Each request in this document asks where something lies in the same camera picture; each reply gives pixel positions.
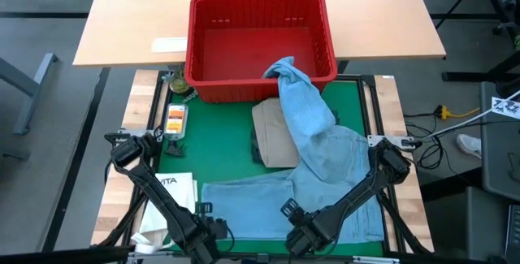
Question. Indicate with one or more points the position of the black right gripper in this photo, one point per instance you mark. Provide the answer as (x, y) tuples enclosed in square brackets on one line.
[(308, 231)]

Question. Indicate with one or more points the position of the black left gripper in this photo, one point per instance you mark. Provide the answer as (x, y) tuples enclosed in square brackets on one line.
[(203, 235)]

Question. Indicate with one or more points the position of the light blue garment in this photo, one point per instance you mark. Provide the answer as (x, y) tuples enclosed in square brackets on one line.
[(325, 154)]

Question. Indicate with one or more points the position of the beige khaki garment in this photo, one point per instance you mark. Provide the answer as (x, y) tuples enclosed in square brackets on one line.
[(276, 134)]

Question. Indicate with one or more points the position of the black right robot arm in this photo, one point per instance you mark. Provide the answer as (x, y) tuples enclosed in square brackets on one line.
[(357, 193)]

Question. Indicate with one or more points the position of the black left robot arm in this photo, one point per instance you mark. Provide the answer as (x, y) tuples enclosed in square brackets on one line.
[(150, 187)]

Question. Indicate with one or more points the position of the red plastic laundry bin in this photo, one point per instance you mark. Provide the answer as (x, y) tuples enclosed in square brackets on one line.
[(260, 53)]

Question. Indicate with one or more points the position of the white printed tote bag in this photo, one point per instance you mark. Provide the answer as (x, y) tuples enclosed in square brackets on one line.
[(174, 191)]

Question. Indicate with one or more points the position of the green table mat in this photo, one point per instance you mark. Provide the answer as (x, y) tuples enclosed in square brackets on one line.
[(219, 142)]

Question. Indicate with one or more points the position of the clear package with orange label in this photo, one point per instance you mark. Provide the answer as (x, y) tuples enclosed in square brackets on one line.
[(175, 121)]

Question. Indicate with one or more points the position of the black horizontal bar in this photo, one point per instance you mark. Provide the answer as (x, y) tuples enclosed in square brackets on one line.
[(61, 256)]

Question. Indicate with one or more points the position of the black table leg bar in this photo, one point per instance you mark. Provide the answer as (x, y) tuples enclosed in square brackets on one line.
[(60, 207)]

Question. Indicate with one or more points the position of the small potted succulent plant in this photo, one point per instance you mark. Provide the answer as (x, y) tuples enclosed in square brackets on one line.
[(178, 83)]

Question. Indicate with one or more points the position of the dark grey box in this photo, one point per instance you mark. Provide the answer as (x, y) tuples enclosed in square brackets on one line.
[(467, 223)]

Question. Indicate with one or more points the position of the person's foot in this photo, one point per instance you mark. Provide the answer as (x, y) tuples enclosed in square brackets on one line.
[(469, 145)]

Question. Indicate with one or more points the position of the white paper strip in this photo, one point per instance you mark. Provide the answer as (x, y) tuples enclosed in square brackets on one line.
[(170, 44)]

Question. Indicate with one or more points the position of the dark grey case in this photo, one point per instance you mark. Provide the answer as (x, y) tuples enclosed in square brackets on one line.
[(497, 154)]

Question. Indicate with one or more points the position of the black keyboard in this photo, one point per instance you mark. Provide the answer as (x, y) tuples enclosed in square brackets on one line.
[(514, 231)]

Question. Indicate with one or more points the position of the grey metal table leg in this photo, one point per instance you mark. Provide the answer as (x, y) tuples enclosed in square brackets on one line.
[(34, 95)]

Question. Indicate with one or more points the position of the light wooden table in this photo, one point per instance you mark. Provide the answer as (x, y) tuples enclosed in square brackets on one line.
[(134, 20)]

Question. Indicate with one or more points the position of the white tag with black logo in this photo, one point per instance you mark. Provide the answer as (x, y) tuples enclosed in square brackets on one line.
[(505, 107)]

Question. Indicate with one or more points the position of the silver metal bracket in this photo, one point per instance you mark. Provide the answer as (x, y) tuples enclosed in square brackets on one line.
[(375, 260)]

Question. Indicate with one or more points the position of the black aluminium table frame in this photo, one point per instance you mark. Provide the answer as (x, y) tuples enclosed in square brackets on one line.
[(368, 81)]

